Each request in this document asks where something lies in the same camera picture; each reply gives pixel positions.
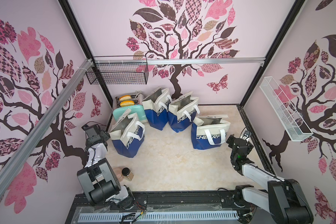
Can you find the aluminium rail back wall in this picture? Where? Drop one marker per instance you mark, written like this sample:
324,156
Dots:
190,61

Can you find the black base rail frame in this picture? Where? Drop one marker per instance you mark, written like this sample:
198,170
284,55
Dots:
164,201

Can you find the bread slice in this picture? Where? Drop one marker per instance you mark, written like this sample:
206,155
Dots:
124,98
127,103

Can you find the white slotted cable duct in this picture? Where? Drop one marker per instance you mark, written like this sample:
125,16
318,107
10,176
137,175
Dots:
155,217

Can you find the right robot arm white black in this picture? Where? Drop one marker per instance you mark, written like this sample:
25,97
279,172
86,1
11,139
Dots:
282,198

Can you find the white wire shelf basket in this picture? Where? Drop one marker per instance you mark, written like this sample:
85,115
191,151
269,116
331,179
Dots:
280,99

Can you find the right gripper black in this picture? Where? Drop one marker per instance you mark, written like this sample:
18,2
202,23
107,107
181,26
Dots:
232,141

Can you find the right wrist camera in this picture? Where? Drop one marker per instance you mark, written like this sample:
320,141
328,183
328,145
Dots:
246,135

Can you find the small jar with dark lid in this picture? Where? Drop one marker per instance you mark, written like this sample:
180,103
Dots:
124,174

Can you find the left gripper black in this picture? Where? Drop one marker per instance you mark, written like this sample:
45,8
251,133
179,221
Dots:
104,134

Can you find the aluminium rail left wall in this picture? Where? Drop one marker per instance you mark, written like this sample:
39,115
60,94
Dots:
17,160

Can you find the front bread slice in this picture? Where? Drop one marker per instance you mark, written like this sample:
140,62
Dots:
127,103

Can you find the aluminium rail wall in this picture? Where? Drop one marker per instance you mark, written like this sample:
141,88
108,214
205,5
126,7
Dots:
17,160
190,61

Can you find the takeout bag blue beige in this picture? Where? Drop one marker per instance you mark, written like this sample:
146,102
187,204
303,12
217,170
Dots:
209,131
128,134
182,112

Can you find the mint green toaster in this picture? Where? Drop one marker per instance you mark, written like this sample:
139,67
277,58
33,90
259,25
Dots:
138,108

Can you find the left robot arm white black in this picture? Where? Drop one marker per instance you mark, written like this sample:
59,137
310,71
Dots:
97,179

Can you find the rear bread slice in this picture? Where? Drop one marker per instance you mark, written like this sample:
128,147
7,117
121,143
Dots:
124,98

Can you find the black wire basket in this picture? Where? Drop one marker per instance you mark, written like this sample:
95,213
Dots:
119,70

